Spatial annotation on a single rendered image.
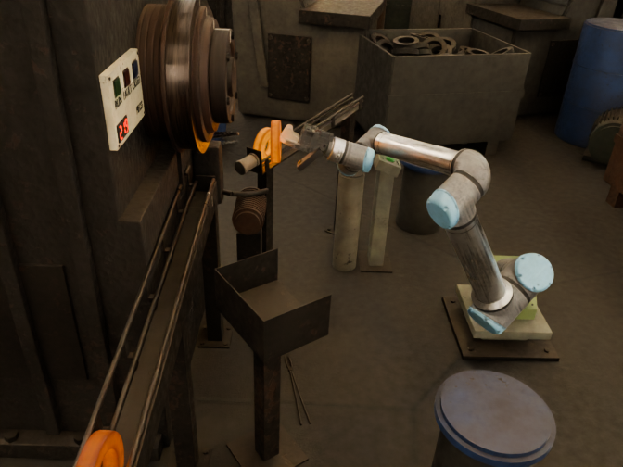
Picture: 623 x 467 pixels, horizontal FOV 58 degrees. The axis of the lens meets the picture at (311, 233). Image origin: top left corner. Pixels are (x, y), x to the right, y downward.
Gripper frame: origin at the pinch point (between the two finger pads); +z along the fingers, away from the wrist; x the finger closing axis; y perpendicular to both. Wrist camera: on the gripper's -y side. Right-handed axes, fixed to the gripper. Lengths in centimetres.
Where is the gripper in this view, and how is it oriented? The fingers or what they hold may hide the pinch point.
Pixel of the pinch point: (276, 136)
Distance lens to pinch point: 210.2
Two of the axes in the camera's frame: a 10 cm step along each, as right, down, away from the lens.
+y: 3.2, -8.2, -4.8
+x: 0.0, 5.1, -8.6
